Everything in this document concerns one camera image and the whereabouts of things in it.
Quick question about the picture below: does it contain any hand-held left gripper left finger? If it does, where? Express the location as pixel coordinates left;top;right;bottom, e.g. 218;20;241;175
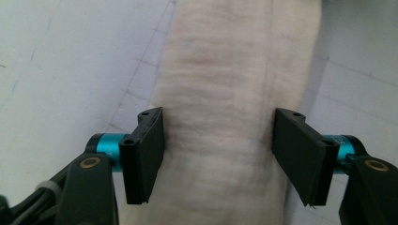
118;106;166;206

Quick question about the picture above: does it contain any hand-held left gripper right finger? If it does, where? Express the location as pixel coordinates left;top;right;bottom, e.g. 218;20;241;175
270;107;341;207

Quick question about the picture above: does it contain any cream egg print cloth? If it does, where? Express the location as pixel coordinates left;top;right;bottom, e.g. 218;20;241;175
117;0;323;225

